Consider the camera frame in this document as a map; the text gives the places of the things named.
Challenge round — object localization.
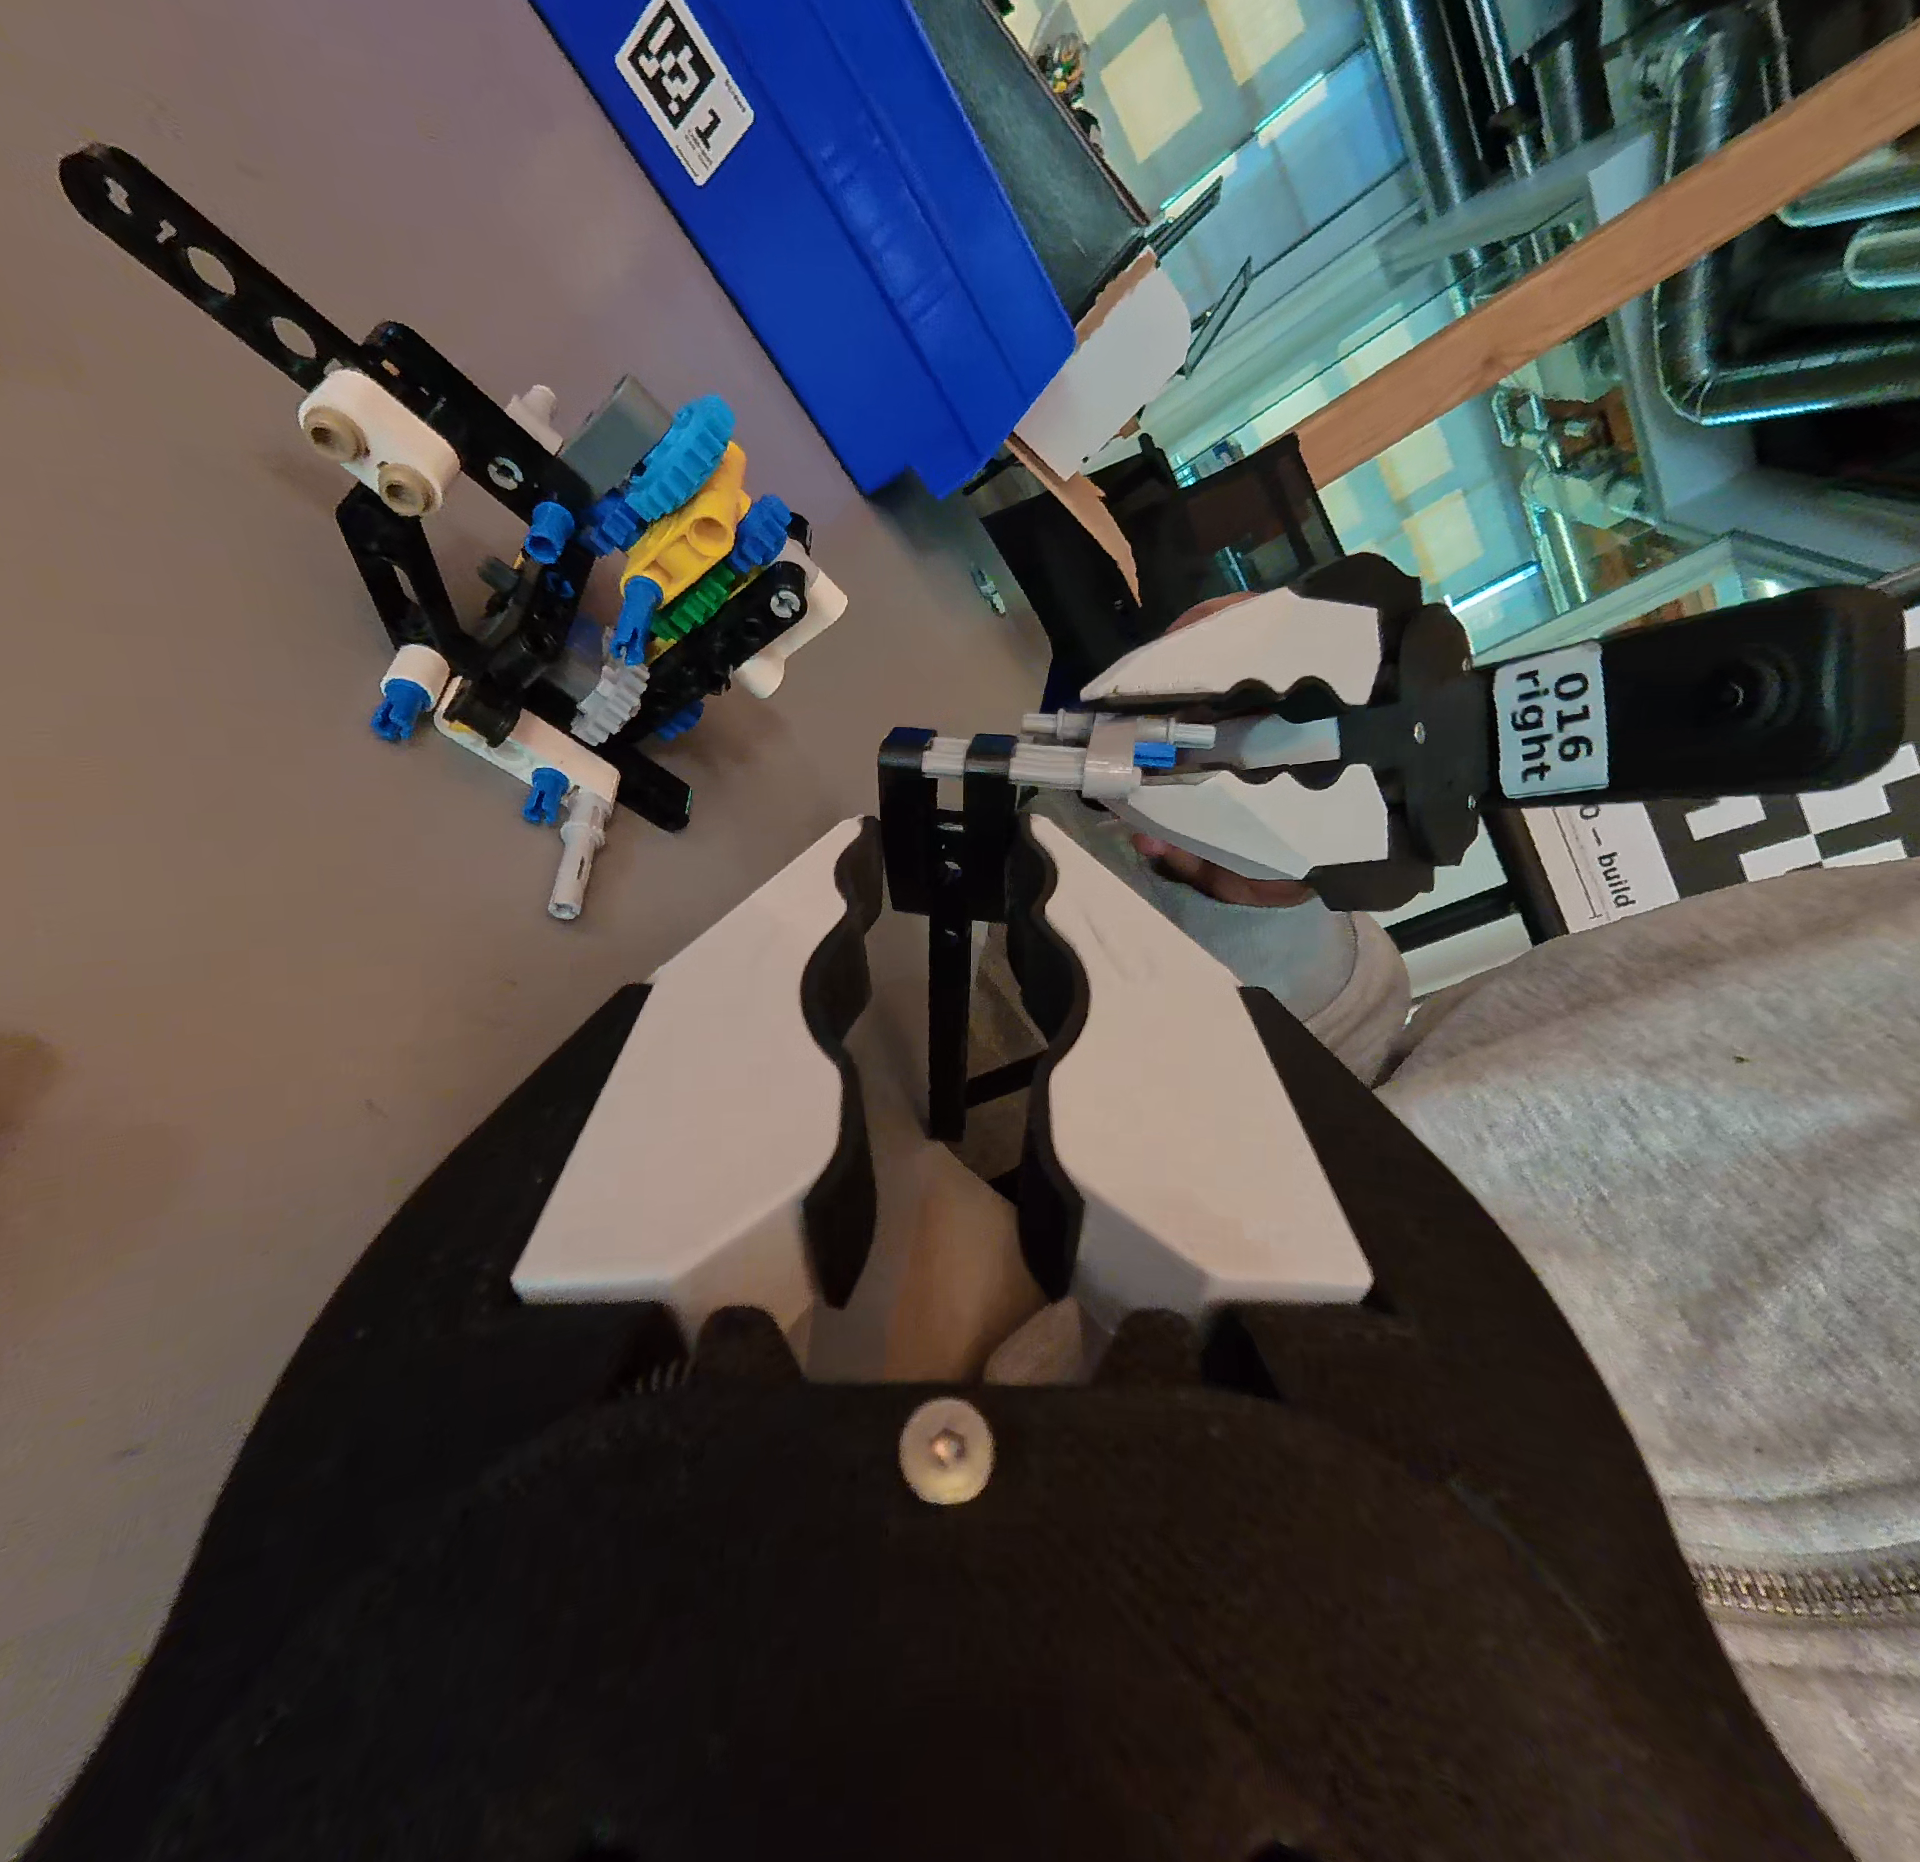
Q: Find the grey lego axle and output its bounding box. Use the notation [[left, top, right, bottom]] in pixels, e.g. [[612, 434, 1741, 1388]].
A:
[[919, 703, 1221, 809]]

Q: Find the person's right hand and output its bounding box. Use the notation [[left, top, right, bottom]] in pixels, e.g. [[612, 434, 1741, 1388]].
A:
[[1121, 818, 1331, 919]]

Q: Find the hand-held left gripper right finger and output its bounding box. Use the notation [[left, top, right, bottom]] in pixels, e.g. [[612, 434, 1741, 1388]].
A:
[[1000, 809, 1378, 1388]]

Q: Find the person's grey hoodie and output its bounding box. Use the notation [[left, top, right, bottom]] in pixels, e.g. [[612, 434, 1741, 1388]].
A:
[[1371, 856, 1920, 1862]]

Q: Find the black chair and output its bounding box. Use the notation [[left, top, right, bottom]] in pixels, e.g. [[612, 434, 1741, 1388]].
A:
[[968, 434, 1344, 695]]

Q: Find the black lego frame piece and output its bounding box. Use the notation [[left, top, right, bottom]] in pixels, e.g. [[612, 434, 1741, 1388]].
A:
[[877, 727, 1058, 1142]]

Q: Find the wooden beam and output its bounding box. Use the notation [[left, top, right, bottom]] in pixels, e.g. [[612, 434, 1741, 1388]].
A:
[[1294, 19, 1920, 485]]

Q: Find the cardboard box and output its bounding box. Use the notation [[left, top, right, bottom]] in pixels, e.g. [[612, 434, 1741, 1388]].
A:
[[1000, 244, 1197, 605]]

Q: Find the group of silver metal pipes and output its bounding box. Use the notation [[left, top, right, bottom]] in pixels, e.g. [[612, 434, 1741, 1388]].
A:
[[1341, 0, 1920, 436]]

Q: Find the dark grey panel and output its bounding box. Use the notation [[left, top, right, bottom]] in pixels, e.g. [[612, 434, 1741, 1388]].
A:
[[885, 0, 1156, 323]]

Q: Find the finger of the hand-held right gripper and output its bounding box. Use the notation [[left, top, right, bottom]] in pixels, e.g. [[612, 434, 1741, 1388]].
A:
[[1078, 585, 1399, 724], [1113, 724, 1407, 886]]

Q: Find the framed sign with marker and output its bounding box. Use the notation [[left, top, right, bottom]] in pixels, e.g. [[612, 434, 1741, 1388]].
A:
[[1477, 744, 1920, 950]]

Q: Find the blue plastic bin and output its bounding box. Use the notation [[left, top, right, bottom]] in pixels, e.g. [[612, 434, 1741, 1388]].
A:
[[489, 0, 1082, 501]]

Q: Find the colourful lego gear assembly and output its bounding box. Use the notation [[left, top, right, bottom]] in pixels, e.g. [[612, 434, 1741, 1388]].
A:
[[54, 142, 852, 926]]

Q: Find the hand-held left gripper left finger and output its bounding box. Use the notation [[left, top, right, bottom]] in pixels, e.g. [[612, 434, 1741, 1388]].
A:
[[508, 813, 888, 1388]]

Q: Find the person's right forearm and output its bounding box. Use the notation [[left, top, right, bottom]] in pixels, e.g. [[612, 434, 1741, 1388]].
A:
[[1152, 874, 1413, 1093]]

